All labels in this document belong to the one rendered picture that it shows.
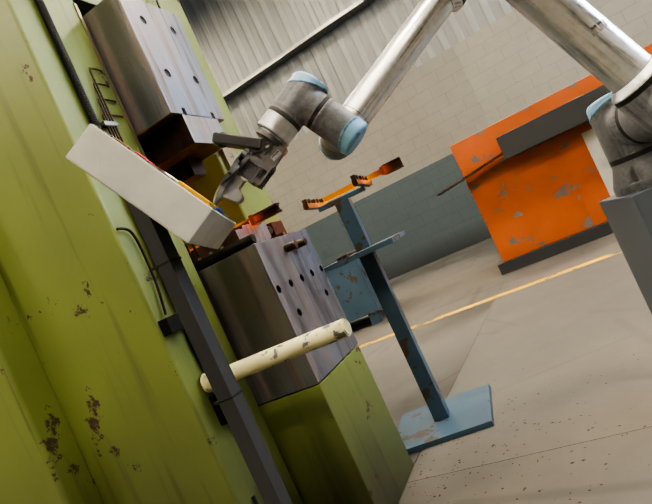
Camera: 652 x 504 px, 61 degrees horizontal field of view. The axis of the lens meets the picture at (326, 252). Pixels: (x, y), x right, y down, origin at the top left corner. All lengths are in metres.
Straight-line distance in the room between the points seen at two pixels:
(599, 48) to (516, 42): 7.77
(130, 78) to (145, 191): 0.78
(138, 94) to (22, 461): 1.09
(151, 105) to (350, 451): 1.17
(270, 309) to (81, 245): 0.54
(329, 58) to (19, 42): 8.55
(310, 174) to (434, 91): 2.60
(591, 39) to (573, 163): 3.58
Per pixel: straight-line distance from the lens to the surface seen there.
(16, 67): 1.72
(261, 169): 1.31
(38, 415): 1.76
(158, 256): 1.23
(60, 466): 1.77
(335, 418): 1.66
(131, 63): 1.82
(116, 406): 1.65
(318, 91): 1.33
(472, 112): 9.25
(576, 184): 5.08
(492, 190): 5.12
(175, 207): 1.07
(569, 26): 1.53
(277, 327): 1.63
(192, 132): 1.75
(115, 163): 1.11
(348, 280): 5.47
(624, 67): 1.55
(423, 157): 9.38
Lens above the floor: 0.78
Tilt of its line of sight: 1 degrees up
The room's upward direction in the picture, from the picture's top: 25 degrees counter-clockwise
